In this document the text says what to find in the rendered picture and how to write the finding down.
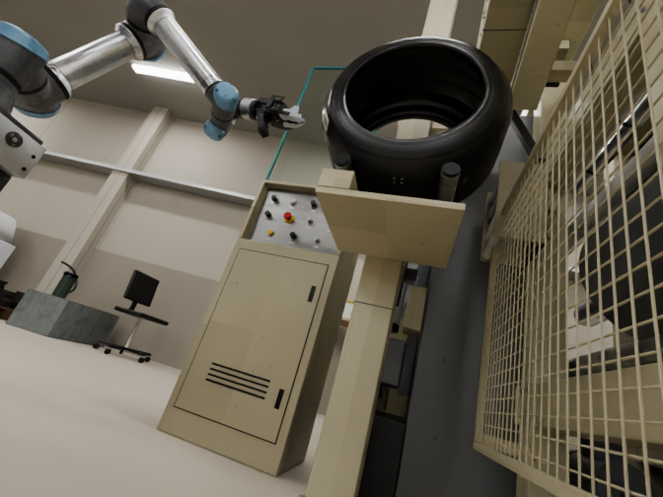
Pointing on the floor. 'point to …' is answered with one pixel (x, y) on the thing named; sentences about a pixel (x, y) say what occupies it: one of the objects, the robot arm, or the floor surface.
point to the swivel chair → (140, 290)
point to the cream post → (366, 340)
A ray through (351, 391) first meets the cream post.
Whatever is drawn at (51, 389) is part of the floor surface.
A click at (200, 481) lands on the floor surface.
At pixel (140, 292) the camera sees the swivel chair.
